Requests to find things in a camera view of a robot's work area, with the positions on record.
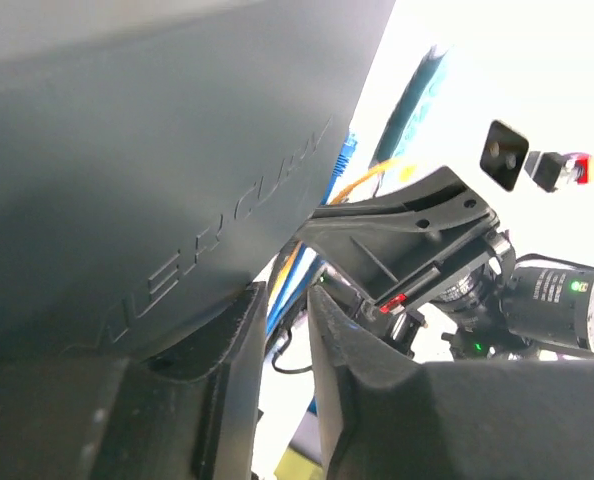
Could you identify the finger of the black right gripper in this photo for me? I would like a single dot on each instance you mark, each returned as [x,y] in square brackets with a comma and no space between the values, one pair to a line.
[406,247]

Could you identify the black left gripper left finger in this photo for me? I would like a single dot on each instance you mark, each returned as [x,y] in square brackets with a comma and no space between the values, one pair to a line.
[189,413]

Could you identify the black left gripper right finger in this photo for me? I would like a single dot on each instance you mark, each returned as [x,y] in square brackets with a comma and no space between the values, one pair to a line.
[384,416]

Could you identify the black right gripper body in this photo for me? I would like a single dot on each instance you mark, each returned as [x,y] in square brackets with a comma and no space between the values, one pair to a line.
[510,307]

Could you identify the dark grey network switch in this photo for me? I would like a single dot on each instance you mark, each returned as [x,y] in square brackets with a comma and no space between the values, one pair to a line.
[155,154]

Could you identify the teal scalloped plate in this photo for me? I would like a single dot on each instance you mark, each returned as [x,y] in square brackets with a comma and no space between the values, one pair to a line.
[413,106]

